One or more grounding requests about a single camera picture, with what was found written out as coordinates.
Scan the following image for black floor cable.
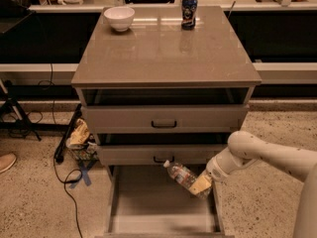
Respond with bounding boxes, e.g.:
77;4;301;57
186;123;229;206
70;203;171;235
53;156;84;238

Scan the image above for grey drawer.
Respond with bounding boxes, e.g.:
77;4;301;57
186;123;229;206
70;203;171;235
81;88;249;134
97;132;229;166
101;166;235;238

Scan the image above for clear plastic water bottle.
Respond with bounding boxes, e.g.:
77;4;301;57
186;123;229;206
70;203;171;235
163;160;211;199

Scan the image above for blue tape cross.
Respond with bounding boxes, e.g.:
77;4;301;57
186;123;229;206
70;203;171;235
69;160;97;188

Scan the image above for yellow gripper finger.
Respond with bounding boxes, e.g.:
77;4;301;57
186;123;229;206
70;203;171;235
189;174;212;195

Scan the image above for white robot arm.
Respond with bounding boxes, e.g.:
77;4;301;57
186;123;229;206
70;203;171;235
189;131;317;238

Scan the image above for tan shoe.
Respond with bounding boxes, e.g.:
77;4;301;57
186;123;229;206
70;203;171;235
0;154;17;174

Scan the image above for long white shelf counter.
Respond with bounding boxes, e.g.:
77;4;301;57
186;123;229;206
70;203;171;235
0;7;317;84

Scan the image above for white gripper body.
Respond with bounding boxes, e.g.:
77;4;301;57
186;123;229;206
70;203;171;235
206;148;255;181

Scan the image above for blue soda can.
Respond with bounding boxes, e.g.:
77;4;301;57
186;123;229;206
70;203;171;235
181;0;198;30

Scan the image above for grey middle drawer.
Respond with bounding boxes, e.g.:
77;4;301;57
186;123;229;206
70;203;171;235
97;132;229;166

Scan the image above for basket with snack bags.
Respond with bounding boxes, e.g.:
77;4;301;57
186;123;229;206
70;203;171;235
65;118;98;161

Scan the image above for grey bottom drawer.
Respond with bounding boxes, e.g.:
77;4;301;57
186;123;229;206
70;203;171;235
101;166;235;238

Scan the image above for grey drawer cabinet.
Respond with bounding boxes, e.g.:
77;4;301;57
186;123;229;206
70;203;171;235
70;5;263;238

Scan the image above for grey top drawer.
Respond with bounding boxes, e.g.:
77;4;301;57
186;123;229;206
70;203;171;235
81;88;249;134

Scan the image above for black tripod stand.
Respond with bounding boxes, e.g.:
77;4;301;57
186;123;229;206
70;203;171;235
0;79;41;141

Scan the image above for white ceramic bowl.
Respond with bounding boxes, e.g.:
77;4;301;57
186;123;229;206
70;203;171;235
104;6;135;32

